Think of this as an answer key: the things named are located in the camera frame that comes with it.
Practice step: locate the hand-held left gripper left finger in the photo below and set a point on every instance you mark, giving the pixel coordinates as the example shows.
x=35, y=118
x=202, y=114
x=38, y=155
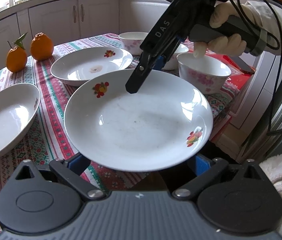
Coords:
x=77, y=163

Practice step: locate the white plate with fruit print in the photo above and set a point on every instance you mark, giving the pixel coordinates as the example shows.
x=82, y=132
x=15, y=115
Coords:
x=6, y=117
x=81, y=65
x=136, y=125

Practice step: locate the red cloth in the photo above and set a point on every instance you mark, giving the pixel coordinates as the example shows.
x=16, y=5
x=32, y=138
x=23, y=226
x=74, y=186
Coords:
x=238, y=80

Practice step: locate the white kitchen cabinet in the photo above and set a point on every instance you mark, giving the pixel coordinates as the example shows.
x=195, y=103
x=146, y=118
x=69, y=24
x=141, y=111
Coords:
x=98, y=15

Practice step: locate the person's right forearm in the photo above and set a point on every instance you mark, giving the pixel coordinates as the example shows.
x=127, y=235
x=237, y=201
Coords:
x=275, y=30

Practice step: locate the striped patterned tablecloth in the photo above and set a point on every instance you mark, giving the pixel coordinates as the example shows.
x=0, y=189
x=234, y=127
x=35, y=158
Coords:
x=46, y=140

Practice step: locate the person's right hand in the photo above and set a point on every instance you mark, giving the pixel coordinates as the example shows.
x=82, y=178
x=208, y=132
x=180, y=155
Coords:
x=222, y=13

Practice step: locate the large bumpy orange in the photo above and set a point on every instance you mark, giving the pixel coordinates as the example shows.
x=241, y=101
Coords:
x=41, y=47

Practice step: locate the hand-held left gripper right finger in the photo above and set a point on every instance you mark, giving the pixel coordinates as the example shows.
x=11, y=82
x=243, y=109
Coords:
x=203, y=163

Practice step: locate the white floral bowl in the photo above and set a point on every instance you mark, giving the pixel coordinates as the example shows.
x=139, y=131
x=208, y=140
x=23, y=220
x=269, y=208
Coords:
x=131, y=42
x=203, y=77
x=178, y=55

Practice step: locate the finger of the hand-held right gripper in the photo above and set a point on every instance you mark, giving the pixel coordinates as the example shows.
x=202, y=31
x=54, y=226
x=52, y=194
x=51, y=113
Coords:
x=138, y=77
x=160, y=63

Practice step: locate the orange with leaf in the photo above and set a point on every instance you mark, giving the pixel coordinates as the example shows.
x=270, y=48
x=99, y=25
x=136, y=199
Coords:
x=16, y=60

